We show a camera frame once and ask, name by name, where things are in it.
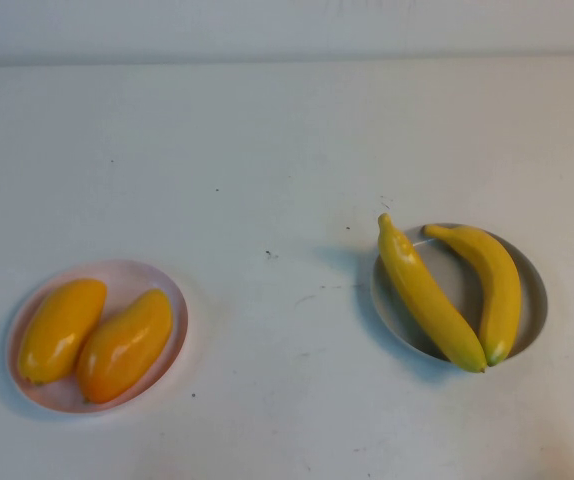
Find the long yellow banana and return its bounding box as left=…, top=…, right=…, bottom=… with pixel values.
left=377, top=212, right=488, bottom=374

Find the orange-tinted mango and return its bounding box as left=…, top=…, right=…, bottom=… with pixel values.
left=75, top=288, right=174, bottom=404

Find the short curved yellow banana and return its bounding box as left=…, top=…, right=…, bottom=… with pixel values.
left=422, top=224, right=523, bottom=368

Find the yellow mango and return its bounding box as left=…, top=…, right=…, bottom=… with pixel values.
left=18, top=278, right=109, bottom=385

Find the pink round plate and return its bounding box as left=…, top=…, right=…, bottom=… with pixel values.
left=6, top=258, right=191, bottom=415

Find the grey-blue round plate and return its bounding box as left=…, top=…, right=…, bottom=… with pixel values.
left=370, top=222, right=550, bottom=370

